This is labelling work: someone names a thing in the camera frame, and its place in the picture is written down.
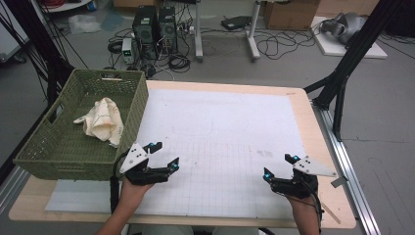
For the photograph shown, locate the grey tape piece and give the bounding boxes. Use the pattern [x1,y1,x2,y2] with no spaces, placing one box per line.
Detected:
[330,175,349,189]

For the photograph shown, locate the aluminium rail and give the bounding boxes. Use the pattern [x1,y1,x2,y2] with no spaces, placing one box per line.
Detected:
[0,163,32,213]
[312,104,382,235]

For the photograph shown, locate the black laptop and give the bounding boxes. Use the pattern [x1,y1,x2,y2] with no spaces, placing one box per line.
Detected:
[220,15,253,31]

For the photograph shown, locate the person's right hand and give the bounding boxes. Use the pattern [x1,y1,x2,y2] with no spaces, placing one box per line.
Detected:
[287,192,323,212]

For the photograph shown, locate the white grid mat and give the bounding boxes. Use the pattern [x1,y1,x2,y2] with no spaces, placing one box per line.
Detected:
[44,88,326,220]

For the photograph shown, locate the flat cardboard box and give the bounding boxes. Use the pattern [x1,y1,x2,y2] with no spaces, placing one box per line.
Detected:
[112,0,158,9]

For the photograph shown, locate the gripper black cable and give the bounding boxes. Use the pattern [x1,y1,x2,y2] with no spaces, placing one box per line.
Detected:
[110,150,131,214]
[275,178,325,234]

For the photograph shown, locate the green woven basket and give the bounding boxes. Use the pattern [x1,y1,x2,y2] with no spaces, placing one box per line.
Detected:
[13,68,150,182]

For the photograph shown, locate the large black computer tower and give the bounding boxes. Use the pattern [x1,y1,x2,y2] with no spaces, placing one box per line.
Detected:
[131,5,160,60]

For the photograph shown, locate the person's left hand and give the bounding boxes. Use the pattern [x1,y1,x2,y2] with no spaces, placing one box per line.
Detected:
[118,178,155,206]

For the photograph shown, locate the grey headset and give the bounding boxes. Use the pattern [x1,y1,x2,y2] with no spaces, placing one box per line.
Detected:
[320,12,368,45]

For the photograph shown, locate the thin wooden stick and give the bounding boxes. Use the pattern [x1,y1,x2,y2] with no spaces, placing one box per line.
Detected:
[321,201,342,225]

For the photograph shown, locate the white cabinet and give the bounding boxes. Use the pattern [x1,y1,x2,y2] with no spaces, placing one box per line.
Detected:
[0,6,28,63]

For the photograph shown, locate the white floor board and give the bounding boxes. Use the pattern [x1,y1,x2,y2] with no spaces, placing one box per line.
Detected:
[311,16,389,60]

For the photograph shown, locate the blue-grey floor sheet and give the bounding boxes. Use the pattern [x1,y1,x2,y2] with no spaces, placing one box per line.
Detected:
[100,9,125,32]

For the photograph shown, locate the black metal frame stand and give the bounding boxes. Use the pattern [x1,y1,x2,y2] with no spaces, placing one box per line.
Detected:
[0,0,76,184]
[302,0,407,142]

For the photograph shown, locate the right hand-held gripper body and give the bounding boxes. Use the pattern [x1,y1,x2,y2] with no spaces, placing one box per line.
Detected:
[270,156,339,200]

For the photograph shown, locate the clear plastic bag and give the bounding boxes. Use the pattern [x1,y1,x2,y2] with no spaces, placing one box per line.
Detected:
[68,14,102,34]

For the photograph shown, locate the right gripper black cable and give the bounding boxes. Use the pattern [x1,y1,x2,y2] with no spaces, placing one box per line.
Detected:
[275,178,325,234]

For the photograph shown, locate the cream egg-print cloth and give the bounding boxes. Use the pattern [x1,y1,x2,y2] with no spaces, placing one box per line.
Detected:
[72,97,125,149]

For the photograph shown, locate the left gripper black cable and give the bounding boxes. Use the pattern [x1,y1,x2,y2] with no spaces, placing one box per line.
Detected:
[110,150,131,214]

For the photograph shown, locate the slim black computer tower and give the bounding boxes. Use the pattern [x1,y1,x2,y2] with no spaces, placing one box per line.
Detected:
[158,6,179,55]

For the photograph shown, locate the white power supply unit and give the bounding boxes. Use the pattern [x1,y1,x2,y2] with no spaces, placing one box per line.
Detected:
[121,37,135,65]

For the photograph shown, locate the black cable tangle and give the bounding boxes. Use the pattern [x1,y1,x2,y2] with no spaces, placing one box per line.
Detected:
[107,27,193,79]

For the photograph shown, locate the large cardboard box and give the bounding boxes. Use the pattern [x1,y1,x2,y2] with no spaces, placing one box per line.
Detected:
[263,0,321,31]

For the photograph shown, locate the white desk frame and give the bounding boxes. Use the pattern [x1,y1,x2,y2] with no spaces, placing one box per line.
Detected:
[194,0,262,63]

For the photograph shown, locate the white round table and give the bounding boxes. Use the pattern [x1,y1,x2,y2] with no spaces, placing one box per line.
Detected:
[38,0,96,14]

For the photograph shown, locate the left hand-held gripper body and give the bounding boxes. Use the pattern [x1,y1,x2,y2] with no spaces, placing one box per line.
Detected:
[118,141,171,187]

